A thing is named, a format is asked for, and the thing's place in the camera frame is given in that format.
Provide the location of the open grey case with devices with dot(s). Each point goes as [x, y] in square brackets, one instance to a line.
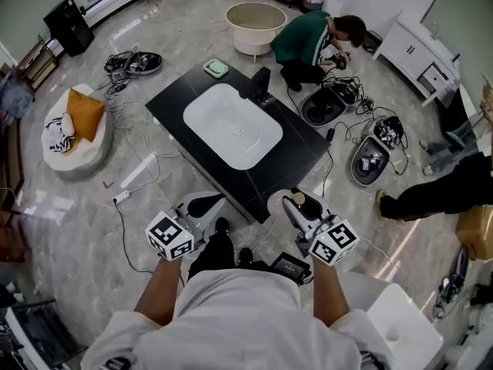
[371, 160]

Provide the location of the round white side table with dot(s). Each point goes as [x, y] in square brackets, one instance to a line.
[256, 29]

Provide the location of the white inset sink basin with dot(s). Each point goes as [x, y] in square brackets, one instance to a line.
[231, 125]

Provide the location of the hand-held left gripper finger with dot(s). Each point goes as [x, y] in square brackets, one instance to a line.
[194, 196]
[213, 218]

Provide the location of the open grey case, dark lining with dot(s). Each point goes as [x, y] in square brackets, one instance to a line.
[323, 106]

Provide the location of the person's black shoe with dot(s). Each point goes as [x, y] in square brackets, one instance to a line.
[222, 226]
[245, 256]

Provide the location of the black power adapter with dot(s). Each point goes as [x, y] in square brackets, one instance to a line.
[331, 134]

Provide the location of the green soap dish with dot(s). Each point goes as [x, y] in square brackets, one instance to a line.
[215, 68]

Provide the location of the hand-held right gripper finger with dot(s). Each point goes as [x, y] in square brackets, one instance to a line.
[296, 218]
[323, 204]

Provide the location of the black waist display device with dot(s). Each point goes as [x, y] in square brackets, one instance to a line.
[290, 267]

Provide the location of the person's black trousers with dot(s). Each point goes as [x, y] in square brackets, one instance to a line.
[215, 253]

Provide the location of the person's left forearm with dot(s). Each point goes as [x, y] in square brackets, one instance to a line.
[159, 291]

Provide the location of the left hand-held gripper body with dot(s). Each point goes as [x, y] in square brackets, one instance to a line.
[169, 235]

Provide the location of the black sink countertop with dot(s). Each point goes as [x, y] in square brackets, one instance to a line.
[298, 145]

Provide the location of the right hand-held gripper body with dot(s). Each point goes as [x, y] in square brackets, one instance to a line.
[333, 241]

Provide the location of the orange cushion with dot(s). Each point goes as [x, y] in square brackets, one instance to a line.
[84, 114]

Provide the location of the person's white shirt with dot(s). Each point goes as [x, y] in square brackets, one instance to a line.
[239, 322]

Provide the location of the black basin faucet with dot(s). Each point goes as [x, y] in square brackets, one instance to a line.
[258, 85]

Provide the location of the black speaker cabinet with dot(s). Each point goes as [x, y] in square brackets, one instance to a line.
[69, 25]

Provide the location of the person's right forearm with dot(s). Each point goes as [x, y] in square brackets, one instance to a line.
[329, 291]

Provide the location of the zebra striped cushion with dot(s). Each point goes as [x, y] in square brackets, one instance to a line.
[59, 137]

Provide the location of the white power strip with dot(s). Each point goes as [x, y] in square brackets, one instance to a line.
[122, 196]

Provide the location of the white round floor seat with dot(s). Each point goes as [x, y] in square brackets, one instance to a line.
[81, 160]

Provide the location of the white drawer cabinet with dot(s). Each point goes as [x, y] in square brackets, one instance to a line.
[416, 52]

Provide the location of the large cardboard box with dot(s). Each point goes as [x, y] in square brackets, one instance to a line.
[475, 233]

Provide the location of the white freestanding washbasin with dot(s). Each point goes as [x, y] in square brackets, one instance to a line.
[404, 322]

